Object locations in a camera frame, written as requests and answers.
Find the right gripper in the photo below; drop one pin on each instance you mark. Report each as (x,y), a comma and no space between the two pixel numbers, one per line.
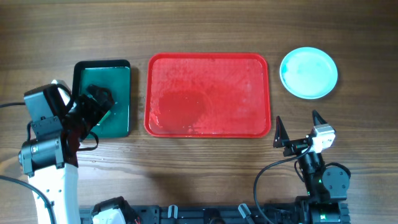
(293,146)

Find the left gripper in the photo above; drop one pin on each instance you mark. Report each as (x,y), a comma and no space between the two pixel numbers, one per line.
(97,111)

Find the green sponge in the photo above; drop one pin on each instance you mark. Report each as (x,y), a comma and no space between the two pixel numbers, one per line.
(104,118)

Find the light blue plate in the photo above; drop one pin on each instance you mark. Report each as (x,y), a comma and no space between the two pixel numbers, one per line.
(308,73)

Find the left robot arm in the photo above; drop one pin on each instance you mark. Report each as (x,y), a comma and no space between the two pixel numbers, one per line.
(50,160)

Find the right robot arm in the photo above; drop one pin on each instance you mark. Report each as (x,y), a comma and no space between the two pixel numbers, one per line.
(326,184)

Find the black tray with green water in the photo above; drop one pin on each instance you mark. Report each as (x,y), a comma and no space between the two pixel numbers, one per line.
(114,75)

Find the red plastic tray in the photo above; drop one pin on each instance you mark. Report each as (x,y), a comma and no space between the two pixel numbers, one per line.
(208,95)

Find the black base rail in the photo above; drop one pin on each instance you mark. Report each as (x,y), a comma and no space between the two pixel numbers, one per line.
(217,214)

